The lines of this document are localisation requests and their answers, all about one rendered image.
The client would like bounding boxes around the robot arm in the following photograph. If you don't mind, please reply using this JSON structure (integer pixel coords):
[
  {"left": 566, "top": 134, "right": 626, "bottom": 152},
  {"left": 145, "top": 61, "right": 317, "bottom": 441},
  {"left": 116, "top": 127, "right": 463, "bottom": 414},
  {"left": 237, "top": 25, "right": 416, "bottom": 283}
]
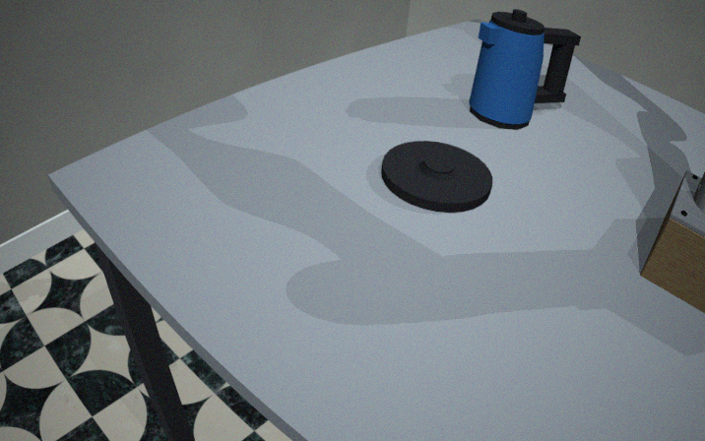
[{"left": 693, "top": 172, "right": 705, "bottom": 214}]

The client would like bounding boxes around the blue kettle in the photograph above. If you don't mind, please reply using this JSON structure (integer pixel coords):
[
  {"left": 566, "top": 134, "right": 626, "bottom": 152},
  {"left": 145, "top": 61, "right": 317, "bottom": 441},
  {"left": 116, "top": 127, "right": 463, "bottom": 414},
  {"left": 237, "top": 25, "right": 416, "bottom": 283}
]
[{"left": 469, "top": 9, "right": 581, "bottom": 130}]

